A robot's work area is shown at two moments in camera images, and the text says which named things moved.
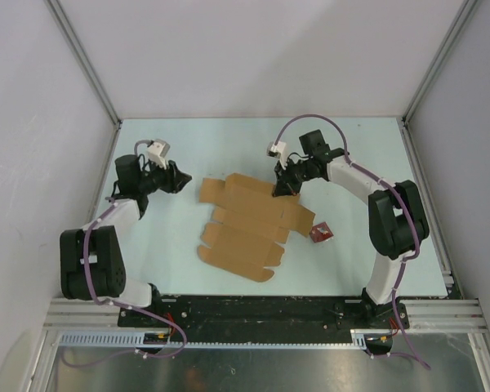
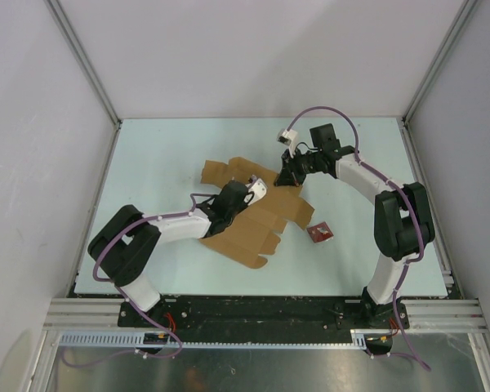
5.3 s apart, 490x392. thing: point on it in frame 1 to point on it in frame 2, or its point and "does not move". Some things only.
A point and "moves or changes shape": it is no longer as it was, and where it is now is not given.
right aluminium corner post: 466,11 does not move
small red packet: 320,232 does not move
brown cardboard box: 242,238 moves or changes shape
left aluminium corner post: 86,60 does not move
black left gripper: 175,180 to 247,199
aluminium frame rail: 69,314 does not move
